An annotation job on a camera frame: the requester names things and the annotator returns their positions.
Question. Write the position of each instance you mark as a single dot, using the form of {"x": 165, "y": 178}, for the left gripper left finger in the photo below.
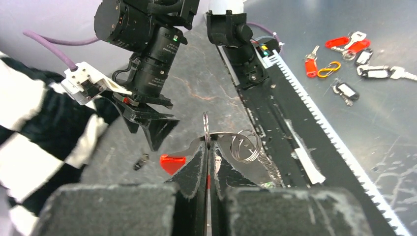
{"x": 190, "y": 214}

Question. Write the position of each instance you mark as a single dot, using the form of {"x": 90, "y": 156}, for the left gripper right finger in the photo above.
{"x": 231, "y": 210}

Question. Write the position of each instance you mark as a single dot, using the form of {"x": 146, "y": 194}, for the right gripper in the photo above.
{"x": 135, "y": 109}

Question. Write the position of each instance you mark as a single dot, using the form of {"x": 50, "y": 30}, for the red key tag with keyring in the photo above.
{"x": 244, "y": 151}

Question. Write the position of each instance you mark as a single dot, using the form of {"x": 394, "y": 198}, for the green key tag with key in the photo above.
{"x": 268, "y": 185}

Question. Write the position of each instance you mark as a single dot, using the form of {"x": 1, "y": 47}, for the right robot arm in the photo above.
{"x": 152, "y": 31}

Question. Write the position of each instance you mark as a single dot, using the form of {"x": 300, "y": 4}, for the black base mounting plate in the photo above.
{"x": 292, "y": 138}

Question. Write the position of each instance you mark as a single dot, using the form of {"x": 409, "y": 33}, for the black white checkered blanket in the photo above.
{"x": 46, "y": 138}

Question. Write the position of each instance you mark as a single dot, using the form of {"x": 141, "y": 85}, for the orange key tag with key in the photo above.
{"x": 310, "y": 65}

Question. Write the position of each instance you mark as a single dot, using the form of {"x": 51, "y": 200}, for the yellow carabiner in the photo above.
{"x": 331, "y": 68}

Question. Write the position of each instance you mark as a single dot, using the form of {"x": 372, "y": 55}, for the red key tag bottom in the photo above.
{"x": 343, "y": 43}

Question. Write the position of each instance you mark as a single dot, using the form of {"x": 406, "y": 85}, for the small black key tag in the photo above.
{"x": 364, "y": 57}

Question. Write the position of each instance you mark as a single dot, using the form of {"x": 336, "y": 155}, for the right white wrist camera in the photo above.
{"x": 84, "y": 83}

